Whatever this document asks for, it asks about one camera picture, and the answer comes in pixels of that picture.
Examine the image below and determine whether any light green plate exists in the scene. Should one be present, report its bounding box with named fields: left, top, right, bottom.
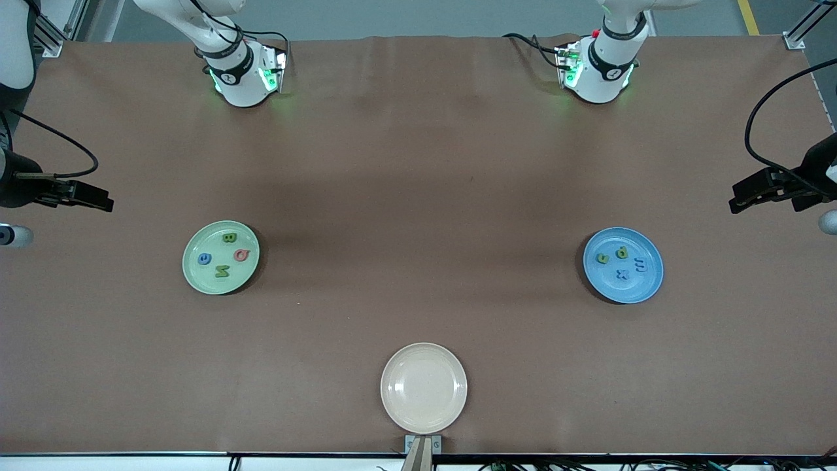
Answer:
left=182, top=220, right=261, bottom=296

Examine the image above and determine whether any blue plate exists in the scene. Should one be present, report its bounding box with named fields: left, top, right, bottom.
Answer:
left=583, top=226, right=664, bottom=305

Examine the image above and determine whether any brown table mat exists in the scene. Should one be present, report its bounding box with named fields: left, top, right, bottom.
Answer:
left=0, top=34, right=837, bottom=455

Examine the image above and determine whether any beige plate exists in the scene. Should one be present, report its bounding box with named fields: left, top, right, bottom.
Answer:
left=380, top=342, right=468, bottom=435

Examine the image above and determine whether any aluminium frame profile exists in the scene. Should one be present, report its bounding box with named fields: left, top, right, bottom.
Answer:
left=783, top=0, right=837, bottom=50
left=33, top=0, right=73, bottom=58

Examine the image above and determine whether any black right base cable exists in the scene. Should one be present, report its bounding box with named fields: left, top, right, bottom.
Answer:
left=219, top=20, right=292, bottom=66

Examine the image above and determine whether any black base cable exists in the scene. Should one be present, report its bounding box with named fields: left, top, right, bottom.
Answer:
left=502, top=33, right=570, bottom=69
left=219, top=20, right=292, bottom=66

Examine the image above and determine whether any black left base cable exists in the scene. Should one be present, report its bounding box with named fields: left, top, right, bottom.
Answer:
left=502, top=33, right=570, bottom=69

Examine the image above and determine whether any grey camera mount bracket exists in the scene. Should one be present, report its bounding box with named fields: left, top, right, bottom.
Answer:
left=404, top=434, right=443, bottom=471

